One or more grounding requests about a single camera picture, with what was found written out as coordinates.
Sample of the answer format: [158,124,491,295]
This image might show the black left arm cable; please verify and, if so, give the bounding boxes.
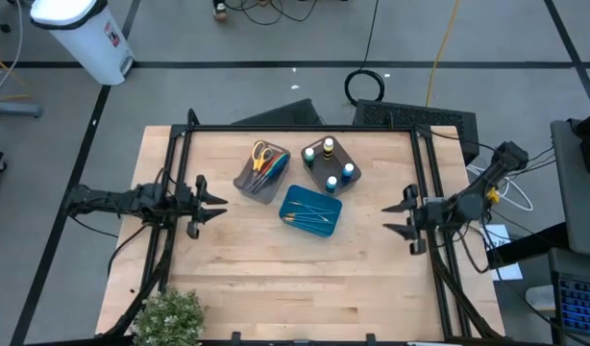
[106,223,151,279]

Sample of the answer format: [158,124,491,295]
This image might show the green-handled scissors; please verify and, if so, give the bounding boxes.
[254,154,286,192]

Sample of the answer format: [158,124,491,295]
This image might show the black computer case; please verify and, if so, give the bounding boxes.
[353,98,481,166]

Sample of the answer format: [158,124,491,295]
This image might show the black floor cable tangle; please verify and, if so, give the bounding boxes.
[216,0,321,29]

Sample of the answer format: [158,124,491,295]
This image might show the grey paint bottle bin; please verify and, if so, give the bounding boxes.
[300,134,363,200]

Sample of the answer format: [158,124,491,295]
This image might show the grey translucent scissors bin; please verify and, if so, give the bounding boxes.
[232,138,293,206]

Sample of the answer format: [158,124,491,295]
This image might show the black coiled cable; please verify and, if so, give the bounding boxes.
[343,0,387,109]

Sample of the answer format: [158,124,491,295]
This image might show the grey stand base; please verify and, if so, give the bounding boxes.
[0,97,43,119]

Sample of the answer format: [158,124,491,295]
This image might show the white trash can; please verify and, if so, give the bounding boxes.
[29,0,136,87]

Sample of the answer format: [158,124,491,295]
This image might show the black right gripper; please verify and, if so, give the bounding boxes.
[381,183,445,257]

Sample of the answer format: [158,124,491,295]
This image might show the yellow-handled scissors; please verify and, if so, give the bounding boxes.
[246,139,274,186]

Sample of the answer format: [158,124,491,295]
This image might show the black metal table frame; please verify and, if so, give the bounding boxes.
[95,108,505,346]

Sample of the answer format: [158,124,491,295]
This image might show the blue backlit keyboard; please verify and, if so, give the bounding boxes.
[555,272,590,338]

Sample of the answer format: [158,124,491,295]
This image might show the blue plastic tray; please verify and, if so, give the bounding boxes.
[278,184,344,239]

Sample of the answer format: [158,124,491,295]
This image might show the yellow power cable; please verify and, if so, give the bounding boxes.
[423,0,463,109]

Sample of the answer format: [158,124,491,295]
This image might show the green potted plant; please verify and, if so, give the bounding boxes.
[130,284,209,346]

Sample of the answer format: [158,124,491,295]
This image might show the grey desk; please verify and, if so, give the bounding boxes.
[549,117,590,259]

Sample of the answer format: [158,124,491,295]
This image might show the white paper sheet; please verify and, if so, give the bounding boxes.
[479,223,524,282]

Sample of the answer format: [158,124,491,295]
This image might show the black flat panel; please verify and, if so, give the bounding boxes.
[231,97,326,128]

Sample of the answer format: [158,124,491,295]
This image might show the person's foot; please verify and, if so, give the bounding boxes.
[211,0,230,23]

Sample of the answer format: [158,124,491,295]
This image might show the grey thin cable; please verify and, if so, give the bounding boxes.
[0,0,25,100]

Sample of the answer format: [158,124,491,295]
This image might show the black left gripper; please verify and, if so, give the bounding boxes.
[176,173,230,240]

